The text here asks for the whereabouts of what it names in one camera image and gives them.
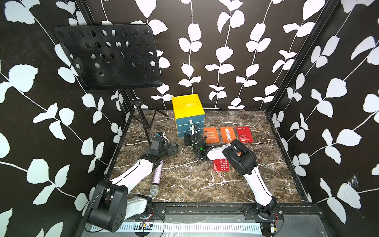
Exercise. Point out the glitter purple microphone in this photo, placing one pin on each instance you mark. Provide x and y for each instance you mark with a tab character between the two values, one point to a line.
154	190

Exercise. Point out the black perforated music stand tray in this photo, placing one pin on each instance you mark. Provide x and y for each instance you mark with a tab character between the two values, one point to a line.
111	57

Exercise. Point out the teal bottom drawer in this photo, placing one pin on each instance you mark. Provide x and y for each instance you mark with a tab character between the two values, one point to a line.
183	133

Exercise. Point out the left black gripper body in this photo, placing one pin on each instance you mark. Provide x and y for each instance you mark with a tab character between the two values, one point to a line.
167	151

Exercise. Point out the teal top drawer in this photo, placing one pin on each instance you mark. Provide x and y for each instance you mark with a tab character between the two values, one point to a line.
190	120

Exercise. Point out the white slotted cable duct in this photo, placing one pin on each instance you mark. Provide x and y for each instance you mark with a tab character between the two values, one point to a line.
159	227

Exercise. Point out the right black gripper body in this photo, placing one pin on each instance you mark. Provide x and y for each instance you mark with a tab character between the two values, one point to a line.
190	142

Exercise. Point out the teal drawer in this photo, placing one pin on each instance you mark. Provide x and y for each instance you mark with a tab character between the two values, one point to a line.
190	120
183	133
188	127

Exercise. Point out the yellow drawer cabinet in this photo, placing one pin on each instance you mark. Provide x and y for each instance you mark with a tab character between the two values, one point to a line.
187	106

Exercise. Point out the black base rail with mounts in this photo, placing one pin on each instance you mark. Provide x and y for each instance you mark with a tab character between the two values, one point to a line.
287	217

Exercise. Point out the orange postcard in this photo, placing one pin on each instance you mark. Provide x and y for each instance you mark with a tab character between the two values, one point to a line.
212	135
228	134

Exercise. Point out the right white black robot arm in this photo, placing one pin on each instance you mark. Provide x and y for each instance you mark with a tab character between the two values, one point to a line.
242	159

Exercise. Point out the black tripod stand legs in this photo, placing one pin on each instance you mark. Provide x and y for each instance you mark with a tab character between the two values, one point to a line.
136	103

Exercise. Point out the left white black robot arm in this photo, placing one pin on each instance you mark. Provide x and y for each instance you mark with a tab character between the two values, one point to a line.
110	205

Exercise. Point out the red dream postcard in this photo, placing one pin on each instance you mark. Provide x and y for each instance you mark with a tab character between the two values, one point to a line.
244	134

